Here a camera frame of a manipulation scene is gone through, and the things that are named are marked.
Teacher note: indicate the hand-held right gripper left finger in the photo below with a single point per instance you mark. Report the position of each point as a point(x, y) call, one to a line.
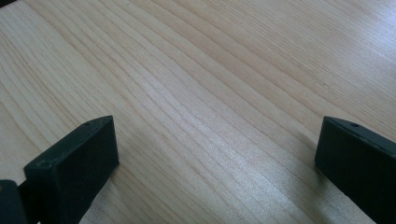
point(71, 174)

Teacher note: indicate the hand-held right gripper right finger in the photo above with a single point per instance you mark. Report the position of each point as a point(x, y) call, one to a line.
point(358, 168)

